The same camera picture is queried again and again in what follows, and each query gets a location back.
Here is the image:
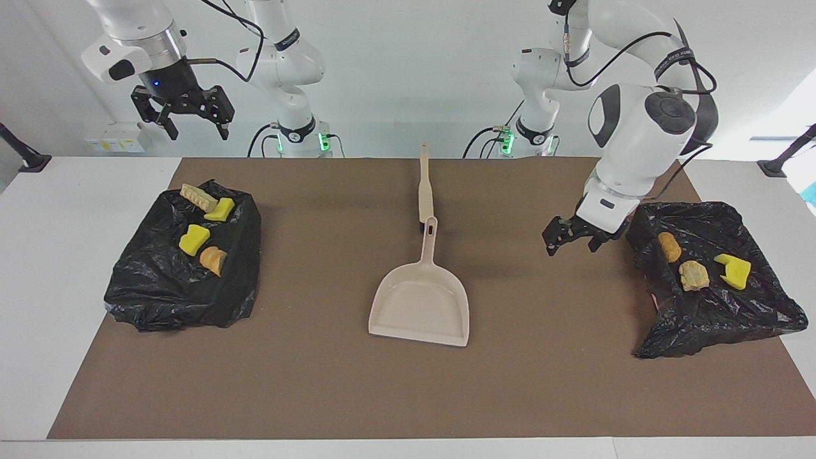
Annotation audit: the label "brown oval sponge chunk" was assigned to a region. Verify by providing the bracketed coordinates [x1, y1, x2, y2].
[658, 231, 682, 264]

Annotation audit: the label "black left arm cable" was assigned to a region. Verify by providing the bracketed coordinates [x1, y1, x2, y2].
[561, 0, 720, 198]

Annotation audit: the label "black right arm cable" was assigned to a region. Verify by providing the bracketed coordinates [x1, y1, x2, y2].
[185, 0, 265, 84]

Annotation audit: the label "plain yellow sponge piece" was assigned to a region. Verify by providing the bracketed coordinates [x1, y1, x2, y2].
[178, 224, 211, 257]

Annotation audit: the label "notched yellow sponge piece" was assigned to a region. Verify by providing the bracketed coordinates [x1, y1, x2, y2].
[713, 253, 752, 291]

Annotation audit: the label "large brown table mat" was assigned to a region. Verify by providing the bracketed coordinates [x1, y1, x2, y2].
[48, 157, 816, 441]

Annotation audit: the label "black plastic trash bag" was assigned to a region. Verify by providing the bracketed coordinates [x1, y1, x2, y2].
[626, 201, 809, 361]
[104, 180, 262, 333]

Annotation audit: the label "green and yellow sponge piece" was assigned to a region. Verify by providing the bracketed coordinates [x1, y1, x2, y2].
[204, 198, 236, 222]

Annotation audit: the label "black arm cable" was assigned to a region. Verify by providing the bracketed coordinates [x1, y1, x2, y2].
[185, 0, 265, 84]
[561, 0, 720, 198]

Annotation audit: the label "beige plastic dustpan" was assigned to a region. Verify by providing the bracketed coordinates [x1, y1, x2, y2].
[368, 216, 470, 348]

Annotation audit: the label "beige sponge chunk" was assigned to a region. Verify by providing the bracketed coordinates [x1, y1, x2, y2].
[678, 260, 710, 293]
[200, 247, 228, 277]
[180, 184, 221, 211]

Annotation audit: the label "beige hand brush black bristles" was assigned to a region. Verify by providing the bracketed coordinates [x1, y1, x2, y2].
[418, 143, 435, 224]

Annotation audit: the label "black base cable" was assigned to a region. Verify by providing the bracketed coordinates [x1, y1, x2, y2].
[247, 122, 281, 158]
[463, 99, 525, 158]

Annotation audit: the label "black camera stand foot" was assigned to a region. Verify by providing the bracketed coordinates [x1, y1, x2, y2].
[0, 121, 52, 173]
[757, 124, 816, 178]

